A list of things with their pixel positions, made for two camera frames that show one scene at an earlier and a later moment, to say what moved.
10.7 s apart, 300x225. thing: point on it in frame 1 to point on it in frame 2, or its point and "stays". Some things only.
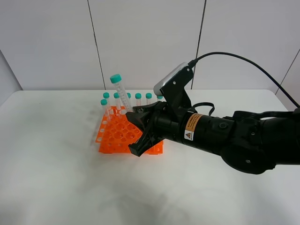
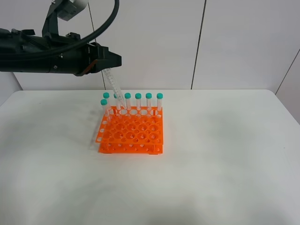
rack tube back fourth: (138, 96) stays
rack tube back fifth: (148, 95) stays
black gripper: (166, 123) to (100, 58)
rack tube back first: (106, 95) stays
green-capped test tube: (117, 80) to (109, 78)
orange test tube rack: (115, 134) stays
